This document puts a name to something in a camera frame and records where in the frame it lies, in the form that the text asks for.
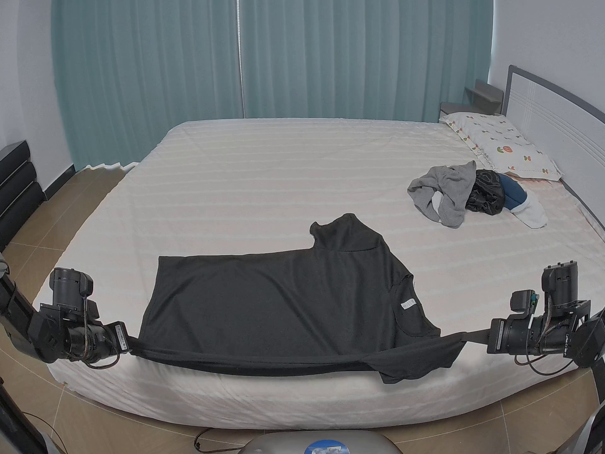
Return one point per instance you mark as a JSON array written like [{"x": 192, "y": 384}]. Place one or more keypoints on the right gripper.
[{"x": 515, "y": 336}]

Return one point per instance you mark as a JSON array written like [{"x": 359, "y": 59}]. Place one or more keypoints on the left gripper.
[{"x": 104, "y": 341}]

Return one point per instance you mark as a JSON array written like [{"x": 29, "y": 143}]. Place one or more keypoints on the black T-shirt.
[{"x": 283, "y": 300}]

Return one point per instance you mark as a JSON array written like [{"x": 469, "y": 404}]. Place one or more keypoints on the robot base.
[{"x": 321, "y": 445}]

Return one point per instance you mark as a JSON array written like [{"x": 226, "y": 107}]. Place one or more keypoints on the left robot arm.
[{"x": 47, "y": 334}]

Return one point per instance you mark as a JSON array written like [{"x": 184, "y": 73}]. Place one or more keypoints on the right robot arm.
[{"x": 581, "y": 338}]

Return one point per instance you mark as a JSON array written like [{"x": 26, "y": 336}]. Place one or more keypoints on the bed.
[{"x": 260, "y": 182}]

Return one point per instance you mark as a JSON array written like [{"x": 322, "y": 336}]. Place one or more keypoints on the blue and white garment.
[{"x": 515, "y": 194}]

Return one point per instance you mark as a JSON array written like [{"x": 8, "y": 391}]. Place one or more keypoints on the black shiny garment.
[{"x": 484, "y": 192}]

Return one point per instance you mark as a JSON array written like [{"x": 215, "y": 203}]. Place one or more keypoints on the grey garment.
[{"x": 449, "y": 187}]

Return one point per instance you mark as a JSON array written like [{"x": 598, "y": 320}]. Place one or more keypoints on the black chest of drawers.
[{"x": 19, "y": 182}]

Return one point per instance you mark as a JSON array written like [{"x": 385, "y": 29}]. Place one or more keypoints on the white printed pillow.
[{"x": 501, "y": 144}]

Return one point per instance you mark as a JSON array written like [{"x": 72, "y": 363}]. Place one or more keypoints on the grey bedside table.
[{"x": 482, "y": 92}]

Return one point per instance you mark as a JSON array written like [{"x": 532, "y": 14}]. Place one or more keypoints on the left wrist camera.
[{"x": 90, "y": 311}]

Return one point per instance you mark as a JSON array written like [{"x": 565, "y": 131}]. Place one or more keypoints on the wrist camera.
[
  {"x": 522, "y": 303},
  {"x": 90, "y": 311}
]

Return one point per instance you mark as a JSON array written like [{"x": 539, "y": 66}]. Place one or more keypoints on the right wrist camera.
[{"x": 522, "y": 303}]

